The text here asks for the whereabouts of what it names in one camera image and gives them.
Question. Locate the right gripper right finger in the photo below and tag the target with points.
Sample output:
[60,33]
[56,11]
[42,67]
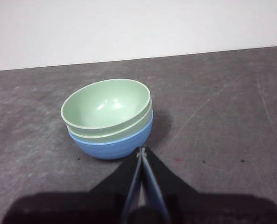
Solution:
[161,177]

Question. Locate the green ribbed bowl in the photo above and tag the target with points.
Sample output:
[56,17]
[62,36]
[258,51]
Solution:
[105,105]
[101,135]

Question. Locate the blue ribbed bowl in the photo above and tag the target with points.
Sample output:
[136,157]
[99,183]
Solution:
[119,149]

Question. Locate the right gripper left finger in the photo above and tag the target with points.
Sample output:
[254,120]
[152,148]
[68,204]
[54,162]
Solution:
[122,179]

